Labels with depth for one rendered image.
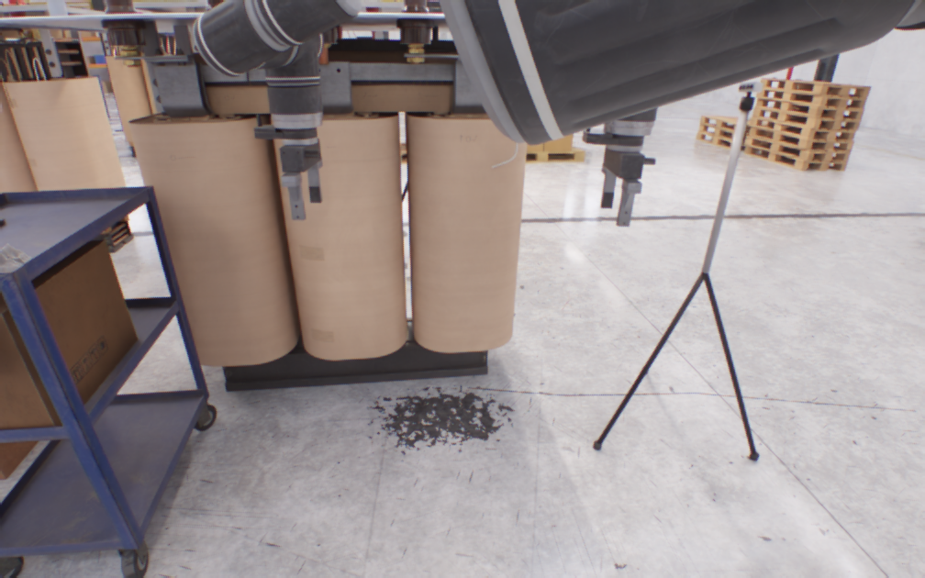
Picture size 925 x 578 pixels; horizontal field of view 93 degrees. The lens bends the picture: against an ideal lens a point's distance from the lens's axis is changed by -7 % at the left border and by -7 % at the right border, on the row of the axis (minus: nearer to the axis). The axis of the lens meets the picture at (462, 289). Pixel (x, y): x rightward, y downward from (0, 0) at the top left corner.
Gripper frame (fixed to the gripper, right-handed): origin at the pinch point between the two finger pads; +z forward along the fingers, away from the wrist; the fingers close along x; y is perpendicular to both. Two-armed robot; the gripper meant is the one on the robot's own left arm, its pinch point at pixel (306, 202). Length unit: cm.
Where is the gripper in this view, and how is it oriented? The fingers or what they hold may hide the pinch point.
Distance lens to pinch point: 113.9
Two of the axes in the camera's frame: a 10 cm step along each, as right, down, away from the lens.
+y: 10.0, 0.2, 0.0
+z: -0.2, 9.0, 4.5
